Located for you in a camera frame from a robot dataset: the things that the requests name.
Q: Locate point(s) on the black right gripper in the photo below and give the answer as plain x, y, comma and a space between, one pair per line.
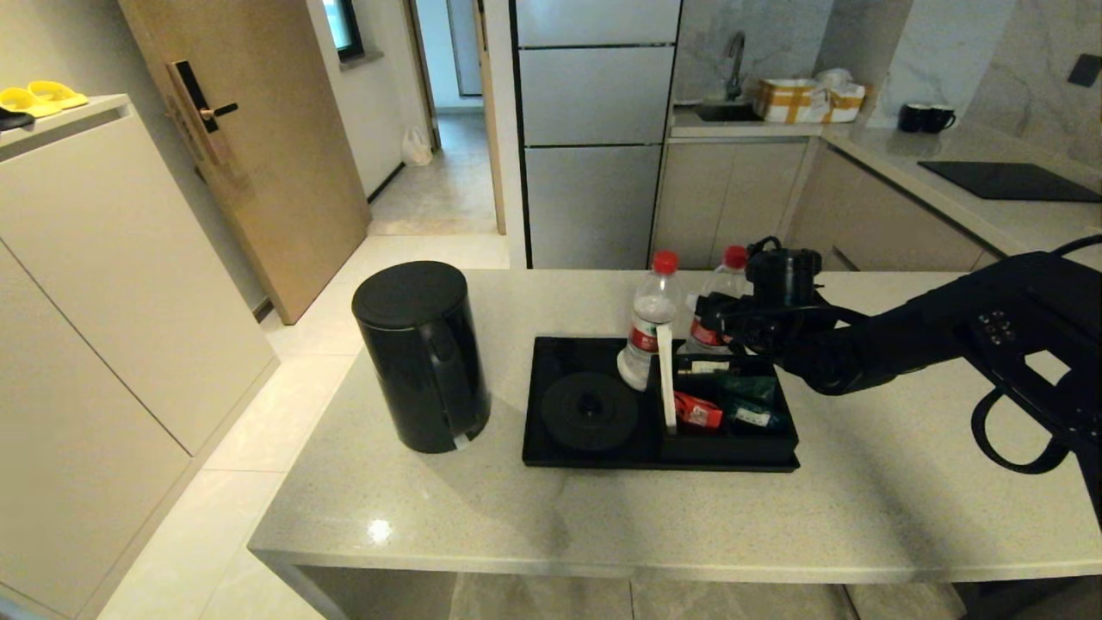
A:
766, 323

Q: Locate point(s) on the red-capped water bottle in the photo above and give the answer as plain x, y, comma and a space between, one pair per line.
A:
719, 280
653, 319

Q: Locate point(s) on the black electric kettle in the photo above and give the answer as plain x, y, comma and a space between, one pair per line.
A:
422, 362

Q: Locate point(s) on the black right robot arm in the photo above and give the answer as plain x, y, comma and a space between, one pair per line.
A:
947, 336

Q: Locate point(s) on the green tea packet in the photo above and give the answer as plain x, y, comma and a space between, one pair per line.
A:
751, 389
754, 418

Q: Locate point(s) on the red snack packet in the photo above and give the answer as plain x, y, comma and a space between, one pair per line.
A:
697, 411

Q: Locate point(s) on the round black kettle base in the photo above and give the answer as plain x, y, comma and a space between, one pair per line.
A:
590, 412

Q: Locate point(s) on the dark sachet with white label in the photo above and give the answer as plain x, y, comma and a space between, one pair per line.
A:
706, 367

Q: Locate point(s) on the long white sachet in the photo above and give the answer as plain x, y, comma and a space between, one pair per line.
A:
665, 379

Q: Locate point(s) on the black compartment organizer box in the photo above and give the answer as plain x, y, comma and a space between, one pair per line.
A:
732, 443

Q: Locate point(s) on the beige kitchen base cabinets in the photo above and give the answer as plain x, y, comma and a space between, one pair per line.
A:
732, 202

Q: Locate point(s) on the dark kitchen sink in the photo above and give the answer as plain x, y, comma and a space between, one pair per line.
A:
727, 112

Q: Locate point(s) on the black serving tray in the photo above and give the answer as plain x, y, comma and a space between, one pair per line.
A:
594, 461

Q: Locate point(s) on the cardboard box with yellow tape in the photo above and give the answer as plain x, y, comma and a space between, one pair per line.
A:
805, 103

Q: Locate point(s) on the black mug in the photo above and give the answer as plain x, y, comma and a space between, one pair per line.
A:
909, 118
937, 119

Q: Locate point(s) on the grey refrigerator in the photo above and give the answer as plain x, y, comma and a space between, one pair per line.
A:
594, 129

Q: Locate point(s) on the metal kitchen faucet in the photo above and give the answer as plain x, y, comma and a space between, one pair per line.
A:
734, 65

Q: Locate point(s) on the black induction cooktop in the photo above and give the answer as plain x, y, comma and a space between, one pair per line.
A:
1007, 181

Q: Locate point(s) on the white plastic bag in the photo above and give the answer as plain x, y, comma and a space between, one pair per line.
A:
416, 148

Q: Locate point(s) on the dark window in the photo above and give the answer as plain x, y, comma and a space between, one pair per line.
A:
343, 30

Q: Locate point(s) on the wooden door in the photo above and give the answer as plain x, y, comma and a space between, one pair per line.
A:
258, 172

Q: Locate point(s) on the white tall cabinet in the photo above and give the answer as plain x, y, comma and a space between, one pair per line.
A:
112, 301

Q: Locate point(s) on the yellow slipper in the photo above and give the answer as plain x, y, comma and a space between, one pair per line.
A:
56, 92
26, 102

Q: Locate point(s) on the black item on cabinet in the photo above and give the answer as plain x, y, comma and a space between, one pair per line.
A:
13, 120

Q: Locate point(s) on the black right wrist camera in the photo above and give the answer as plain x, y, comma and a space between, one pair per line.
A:
785, 274

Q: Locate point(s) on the black wall switch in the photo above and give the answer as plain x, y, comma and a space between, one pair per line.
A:
1084, 71

